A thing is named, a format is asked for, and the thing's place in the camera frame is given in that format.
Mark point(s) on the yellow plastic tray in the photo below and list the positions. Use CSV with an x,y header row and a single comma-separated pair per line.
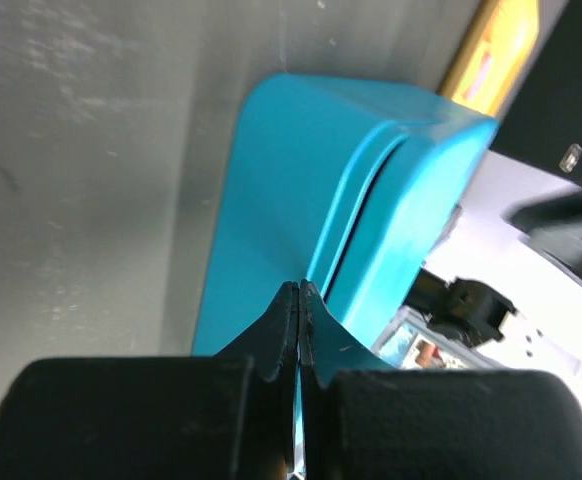
x,y
495,48

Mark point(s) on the blue tin lid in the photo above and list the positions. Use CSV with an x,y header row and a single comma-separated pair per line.
x,y
400,220

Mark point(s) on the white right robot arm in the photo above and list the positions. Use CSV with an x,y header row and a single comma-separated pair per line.
x,y
504,285

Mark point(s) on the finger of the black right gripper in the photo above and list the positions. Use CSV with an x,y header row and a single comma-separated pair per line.
x,y
552,227

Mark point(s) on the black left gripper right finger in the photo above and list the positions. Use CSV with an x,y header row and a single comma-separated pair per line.
x,y
364,419

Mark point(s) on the blue cookie tin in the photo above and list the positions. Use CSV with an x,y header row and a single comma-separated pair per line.
x,y
305,153

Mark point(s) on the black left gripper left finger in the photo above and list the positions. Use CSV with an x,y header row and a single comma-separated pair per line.
x,y
226,416

